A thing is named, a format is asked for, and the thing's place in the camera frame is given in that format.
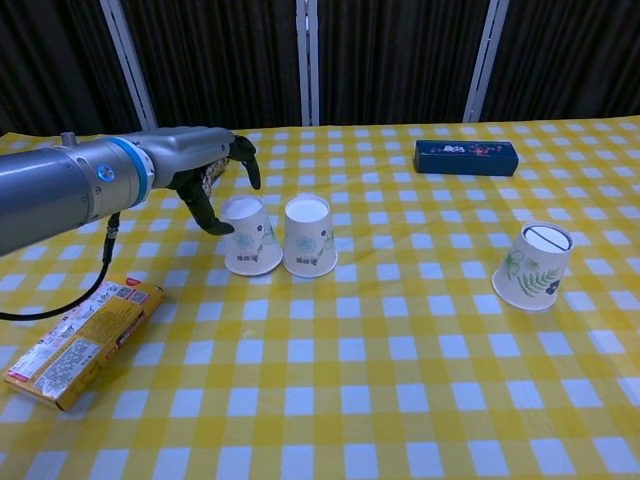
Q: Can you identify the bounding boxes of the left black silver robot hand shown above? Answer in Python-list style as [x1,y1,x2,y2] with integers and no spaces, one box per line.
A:
[142,126,263,236]

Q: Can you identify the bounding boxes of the white paper cup leaf print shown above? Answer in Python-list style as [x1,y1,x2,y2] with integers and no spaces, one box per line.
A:
[282,195,339,279]
[219,195,284,278]

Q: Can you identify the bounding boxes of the paper cup with lined base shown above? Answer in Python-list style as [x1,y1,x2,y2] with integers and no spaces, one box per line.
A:
[491,221,574,312]

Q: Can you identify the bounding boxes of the black pleated partition panel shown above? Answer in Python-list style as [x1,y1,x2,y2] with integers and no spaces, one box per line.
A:
[0,0,151,137]
[122,0,306,130]
[482,0,640,122]
[317,0,494,126]

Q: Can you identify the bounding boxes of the yellow snack box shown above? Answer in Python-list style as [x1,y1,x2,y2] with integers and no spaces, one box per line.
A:
[3,273,166,412]

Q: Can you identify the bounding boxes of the dark blue long box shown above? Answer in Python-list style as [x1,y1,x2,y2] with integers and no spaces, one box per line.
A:
[413,139,520,178]

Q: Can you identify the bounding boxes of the yellow white checkered tablecloth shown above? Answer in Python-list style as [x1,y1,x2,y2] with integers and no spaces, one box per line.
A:
[0,115,640,480]

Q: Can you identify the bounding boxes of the beige braided rope bundle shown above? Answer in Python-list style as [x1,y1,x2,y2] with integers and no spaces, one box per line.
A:
[198,158,230,197]

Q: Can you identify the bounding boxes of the white partition frame post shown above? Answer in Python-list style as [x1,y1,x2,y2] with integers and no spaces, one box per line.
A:
[462,0,511,124]
[98,0,159,132]
[295,0,321,127]

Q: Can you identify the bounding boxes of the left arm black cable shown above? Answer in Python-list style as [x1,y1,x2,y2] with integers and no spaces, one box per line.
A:
[0,212,121,321]

